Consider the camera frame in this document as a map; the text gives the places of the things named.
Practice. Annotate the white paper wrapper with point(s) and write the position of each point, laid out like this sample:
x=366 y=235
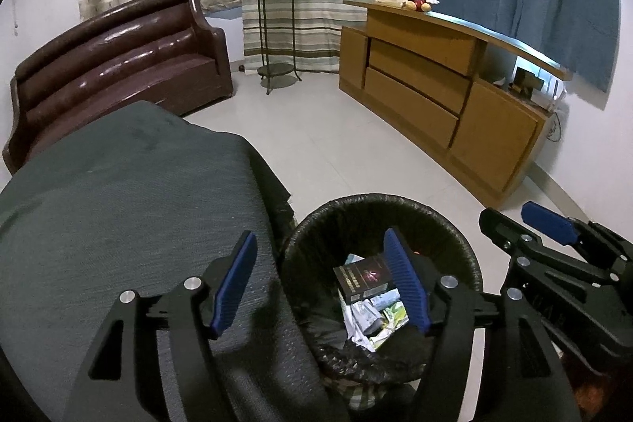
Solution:
x=358 y=320

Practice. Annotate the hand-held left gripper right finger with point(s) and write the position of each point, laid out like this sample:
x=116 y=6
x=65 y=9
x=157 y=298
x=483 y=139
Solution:
x=408 y=283

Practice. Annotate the small brown box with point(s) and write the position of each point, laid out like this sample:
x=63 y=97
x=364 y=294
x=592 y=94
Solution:
x=524 y=82

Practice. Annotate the white router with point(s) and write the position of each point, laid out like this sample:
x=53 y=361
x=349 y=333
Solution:
x=553 y=94

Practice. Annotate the green packet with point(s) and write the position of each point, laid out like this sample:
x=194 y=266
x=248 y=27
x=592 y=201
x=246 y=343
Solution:
x=395 y=314

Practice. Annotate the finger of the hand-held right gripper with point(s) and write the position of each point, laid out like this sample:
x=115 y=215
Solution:
x=549 y=222
x=504 y=231

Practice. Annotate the black cardboard box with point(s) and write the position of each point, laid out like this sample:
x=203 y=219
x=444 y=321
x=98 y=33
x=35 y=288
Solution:
x=363 y=278

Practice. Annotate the black lined trash bin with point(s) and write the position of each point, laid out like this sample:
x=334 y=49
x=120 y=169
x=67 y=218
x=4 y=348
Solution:
x=321 y=244

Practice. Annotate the brown leather sofa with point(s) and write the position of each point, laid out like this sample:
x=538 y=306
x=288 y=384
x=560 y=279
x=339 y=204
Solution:
x=118 y=56

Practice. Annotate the metal plant stand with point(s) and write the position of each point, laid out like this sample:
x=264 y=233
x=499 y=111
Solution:
x=277 y=71

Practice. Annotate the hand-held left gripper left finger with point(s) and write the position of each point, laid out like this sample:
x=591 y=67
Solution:
x=232 y=288

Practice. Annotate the wooden cabinet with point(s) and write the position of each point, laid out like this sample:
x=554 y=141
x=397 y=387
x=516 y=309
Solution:
x=410 y=100

